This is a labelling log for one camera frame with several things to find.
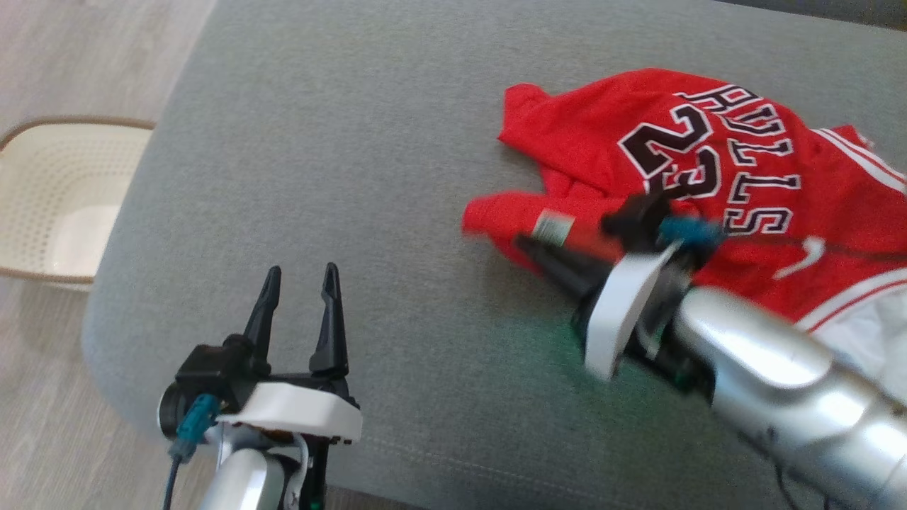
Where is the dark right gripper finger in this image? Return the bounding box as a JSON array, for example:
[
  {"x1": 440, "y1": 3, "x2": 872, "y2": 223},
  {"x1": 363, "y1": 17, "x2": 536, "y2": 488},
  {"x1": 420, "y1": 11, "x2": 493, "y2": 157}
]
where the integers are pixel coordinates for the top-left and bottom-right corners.
[{"x1": 514, "y1": 236, "x2": 612, "y2": 299}]

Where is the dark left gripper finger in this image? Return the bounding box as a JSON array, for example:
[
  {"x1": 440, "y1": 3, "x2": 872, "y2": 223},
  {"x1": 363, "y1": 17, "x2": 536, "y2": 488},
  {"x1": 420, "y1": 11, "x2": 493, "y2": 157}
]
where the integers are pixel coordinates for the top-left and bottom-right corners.
[
  {"x1": 243, "y1": 266, "x2": 283, "y2": 363},
  {"x1": 309, "y1": 262, "x2": 350, "y2": 378}
]

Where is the cream perforated laundry basket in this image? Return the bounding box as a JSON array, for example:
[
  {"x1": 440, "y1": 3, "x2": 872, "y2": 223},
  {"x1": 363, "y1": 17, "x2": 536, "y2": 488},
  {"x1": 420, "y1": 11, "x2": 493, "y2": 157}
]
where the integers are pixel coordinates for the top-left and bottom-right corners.
[{"x1": 0, "y1": 115, "x2": 157, "y2": 293}]

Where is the red Bulls basketball jersey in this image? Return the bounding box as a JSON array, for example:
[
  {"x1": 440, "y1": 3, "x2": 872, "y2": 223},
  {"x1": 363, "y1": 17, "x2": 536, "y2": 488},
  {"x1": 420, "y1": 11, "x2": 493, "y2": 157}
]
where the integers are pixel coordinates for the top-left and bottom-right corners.
[{"x1": 462, "y1": 67, "x2": 907, "y2": 399}]

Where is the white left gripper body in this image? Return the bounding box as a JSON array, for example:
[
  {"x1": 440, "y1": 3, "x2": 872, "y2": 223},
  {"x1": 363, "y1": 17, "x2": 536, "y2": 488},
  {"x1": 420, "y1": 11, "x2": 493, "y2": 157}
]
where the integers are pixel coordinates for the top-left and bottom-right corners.
[{"x1": 220, "y1": 374, "x2": 363, "y2": 510}]

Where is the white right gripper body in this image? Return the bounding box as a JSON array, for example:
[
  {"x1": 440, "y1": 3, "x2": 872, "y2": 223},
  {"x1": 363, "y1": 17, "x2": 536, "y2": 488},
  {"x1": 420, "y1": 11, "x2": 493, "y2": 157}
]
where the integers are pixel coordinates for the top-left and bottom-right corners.
[{"x1": 574, "y1": 244, "x2": 710, "y2": 404}]

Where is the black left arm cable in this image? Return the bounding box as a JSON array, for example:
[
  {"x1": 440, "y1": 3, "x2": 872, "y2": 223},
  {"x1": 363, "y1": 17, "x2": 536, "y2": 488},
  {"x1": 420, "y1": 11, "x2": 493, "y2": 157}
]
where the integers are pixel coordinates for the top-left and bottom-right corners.
[{"x1": 162, "y1": 395, "x2": 222, "y2": 510}]

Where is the grey fabric sofa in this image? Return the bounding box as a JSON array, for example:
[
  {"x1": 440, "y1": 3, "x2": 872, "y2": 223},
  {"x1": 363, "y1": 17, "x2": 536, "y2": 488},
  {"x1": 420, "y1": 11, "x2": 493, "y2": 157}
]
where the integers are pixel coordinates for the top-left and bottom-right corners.
[{"x1": 81, "y1": 0, "x2": 907, "y2": 510}]

